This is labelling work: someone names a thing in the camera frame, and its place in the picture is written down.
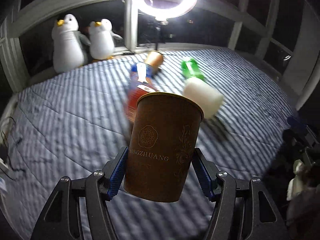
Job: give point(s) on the black ring light stand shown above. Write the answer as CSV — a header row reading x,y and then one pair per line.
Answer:
x,y
151,32

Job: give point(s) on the blue label plastic bottle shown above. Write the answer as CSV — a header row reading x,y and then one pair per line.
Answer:
x,y
141,74

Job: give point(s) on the small plush penguin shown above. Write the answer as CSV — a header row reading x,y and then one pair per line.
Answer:
x,y
101,37

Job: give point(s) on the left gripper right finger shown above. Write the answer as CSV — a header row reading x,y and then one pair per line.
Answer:
x,y
243,208

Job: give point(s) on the green plastic cup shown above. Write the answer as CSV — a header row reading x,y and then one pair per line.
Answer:
x,y
190,68

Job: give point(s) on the white paper cup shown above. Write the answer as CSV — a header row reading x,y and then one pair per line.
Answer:
x,y
207,97

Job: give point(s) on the orange label plastic cup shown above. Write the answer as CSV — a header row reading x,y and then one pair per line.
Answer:
x,y
134,94

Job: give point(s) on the brown paper cup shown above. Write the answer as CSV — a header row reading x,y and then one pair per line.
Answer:
x,y
154,59
161,148

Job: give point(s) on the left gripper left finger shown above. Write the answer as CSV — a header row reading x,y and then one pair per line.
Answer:
x,y
60,217

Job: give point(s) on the large plush penguin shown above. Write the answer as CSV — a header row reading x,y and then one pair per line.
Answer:
x,y
69,45

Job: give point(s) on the white ring light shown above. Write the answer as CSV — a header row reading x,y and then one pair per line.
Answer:
x,y
163,14

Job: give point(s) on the striped blue white quilt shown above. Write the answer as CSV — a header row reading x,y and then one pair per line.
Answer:
x,y
72,124

